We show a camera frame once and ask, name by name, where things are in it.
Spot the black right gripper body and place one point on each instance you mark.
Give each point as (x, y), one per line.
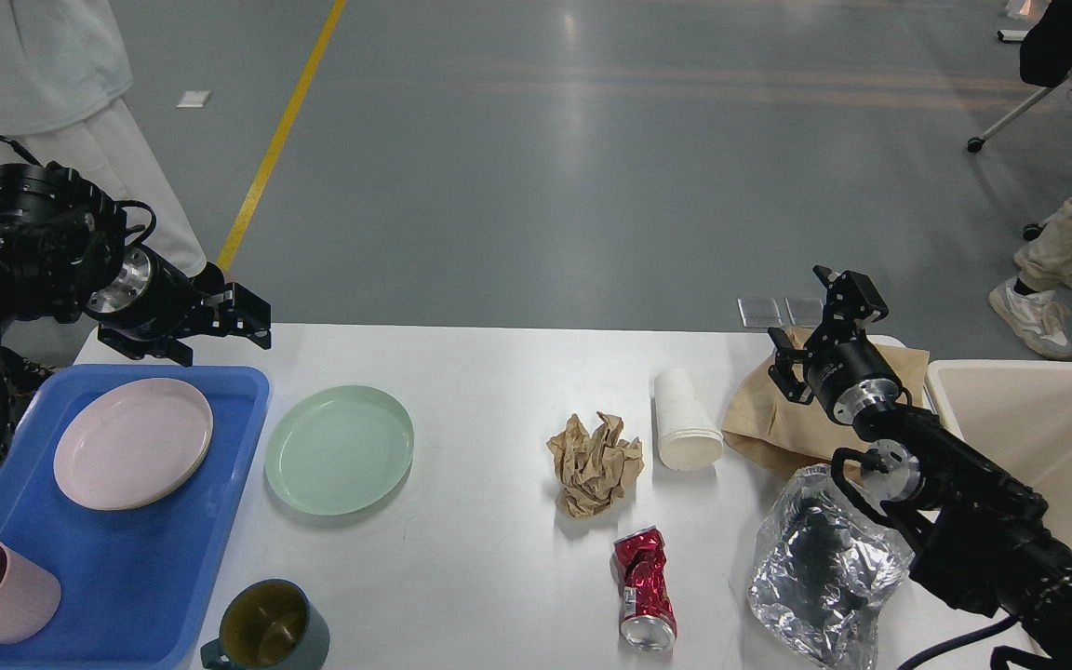
(845, 371)

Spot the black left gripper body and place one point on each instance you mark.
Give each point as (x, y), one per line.
(149, 299)

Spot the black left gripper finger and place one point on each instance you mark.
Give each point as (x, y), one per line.
(238, 312)
(169, 349)

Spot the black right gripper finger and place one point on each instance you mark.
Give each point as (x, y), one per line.
(851, 302)
(782, 370)

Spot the light green plate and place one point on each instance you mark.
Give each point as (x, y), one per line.
(340, 451)

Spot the dark teal mug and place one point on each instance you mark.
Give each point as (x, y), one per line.
(272, 624)

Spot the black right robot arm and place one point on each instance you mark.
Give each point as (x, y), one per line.
(976, 531)

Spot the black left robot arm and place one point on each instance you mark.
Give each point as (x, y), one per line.
(67, 250)

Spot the brown paper bag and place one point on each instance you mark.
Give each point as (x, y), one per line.
(778, 435)

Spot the metal floor plates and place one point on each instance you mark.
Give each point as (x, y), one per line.
(766, 313)

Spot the pink plate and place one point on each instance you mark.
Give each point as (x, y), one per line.
(134, 445)

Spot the white paper cup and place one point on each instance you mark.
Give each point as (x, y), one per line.
(687, 438)

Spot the silver foil bag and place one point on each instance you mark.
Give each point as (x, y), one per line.
(823, 572)

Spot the crumpled brown paper ball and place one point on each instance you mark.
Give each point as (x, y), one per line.
(595, 468)

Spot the person in beige trousers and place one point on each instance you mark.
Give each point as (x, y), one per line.
(1026, 301)

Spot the beige plastic bin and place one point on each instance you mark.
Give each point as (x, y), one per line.
(1018, 414)

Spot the blue plastic tray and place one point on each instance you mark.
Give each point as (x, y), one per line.
(135, 584)

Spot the person in white shorts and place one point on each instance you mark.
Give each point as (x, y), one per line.
(64, 74)

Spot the crushed red soda can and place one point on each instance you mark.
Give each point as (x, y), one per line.
(647, 620)

